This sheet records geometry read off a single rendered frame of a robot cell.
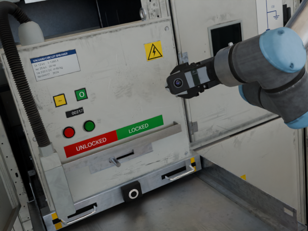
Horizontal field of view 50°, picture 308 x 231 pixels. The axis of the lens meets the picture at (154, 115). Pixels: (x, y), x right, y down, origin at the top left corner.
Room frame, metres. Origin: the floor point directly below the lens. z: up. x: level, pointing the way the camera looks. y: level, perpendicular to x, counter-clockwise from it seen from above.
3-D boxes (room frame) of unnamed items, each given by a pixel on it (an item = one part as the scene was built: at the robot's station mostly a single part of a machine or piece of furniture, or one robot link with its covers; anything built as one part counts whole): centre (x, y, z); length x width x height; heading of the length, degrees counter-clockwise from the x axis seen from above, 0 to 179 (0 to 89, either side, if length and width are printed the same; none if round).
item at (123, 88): (0.93, 0.12, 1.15); 0.48 x 0.01 x 0.48; 113
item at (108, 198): (0.95, 0.13, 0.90); 0.54 x 0.05 x 0.06; 113
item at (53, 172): (0.79, 0.29, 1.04); 0.08 x 0.05 x 0.17; 23
